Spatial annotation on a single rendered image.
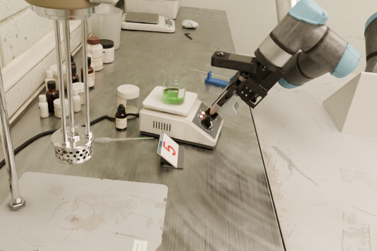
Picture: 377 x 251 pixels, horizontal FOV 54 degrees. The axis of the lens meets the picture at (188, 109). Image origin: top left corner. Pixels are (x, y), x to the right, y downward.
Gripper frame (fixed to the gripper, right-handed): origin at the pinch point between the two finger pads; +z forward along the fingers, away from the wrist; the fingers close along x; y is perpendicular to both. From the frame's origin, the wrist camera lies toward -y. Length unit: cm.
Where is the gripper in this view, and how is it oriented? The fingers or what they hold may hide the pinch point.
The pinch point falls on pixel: (211, 108)
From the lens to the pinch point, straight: 96.7
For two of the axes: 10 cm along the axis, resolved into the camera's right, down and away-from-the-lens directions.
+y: 7.9, 6.1, 0.9
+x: 2.4, -4.4, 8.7
